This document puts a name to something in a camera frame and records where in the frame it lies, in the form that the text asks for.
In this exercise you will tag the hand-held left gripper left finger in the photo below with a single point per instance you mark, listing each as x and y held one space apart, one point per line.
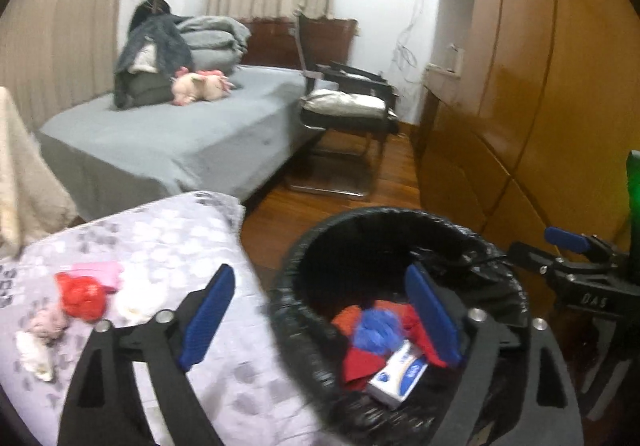
207 316

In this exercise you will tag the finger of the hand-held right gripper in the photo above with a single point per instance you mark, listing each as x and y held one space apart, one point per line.
530 256
565 237

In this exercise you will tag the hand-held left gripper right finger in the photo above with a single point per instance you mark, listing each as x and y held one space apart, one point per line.
432 316

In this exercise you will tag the blue plastic bag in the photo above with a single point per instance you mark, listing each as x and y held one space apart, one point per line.
375 331

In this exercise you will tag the white and blue carton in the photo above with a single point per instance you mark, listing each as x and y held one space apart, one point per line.
395 376

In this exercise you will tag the white tissue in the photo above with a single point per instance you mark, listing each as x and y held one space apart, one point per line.
35 356
132 306

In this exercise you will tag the orange foam net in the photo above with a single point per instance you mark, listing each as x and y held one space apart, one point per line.
350 318

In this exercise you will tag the red paper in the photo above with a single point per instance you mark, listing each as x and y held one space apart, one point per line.
360 361

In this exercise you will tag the waste bin with black bag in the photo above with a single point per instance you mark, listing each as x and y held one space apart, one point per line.
350 251

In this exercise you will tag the pink packet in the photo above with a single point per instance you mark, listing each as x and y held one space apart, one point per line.
102 273

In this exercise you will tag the red plastic bag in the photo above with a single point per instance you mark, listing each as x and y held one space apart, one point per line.
80 298

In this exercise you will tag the pink tissue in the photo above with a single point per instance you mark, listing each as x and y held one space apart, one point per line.
47 323

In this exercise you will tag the floral cloth-covered table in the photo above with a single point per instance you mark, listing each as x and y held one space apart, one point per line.
200 251

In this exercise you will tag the wooden wardrobe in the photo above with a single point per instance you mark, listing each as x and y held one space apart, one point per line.
550 75

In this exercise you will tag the bed with grey sheet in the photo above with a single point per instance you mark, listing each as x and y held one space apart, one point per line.
175 140

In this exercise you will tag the beige quilted blanket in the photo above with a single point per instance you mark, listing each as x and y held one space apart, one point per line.
25 186

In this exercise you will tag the pink plush toy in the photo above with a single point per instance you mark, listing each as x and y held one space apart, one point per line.
200 88

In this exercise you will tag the silver cushion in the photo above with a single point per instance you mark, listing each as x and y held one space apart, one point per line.
345 104

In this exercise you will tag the dark grey pillow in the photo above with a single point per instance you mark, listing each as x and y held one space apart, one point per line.
145 88

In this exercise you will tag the light grey pillow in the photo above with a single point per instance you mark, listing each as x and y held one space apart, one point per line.
217 60

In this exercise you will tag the wooden headboard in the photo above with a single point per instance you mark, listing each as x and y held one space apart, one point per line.
270 43

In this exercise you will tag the grey fleece blanket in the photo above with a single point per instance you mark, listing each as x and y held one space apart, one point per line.
155 40

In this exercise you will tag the black cantilever chair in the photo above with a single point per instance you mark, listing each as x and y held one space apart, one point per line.
307 50

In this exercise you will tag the folded grey duvet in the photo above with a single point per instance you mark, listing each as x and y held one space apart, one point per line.
215 30

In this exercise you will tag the dark jacket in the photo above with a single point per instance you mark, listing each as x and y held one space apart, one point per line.
142 15

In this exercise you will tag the wide beige curtain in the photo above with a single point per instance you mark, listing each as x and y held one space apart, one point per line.
60 25

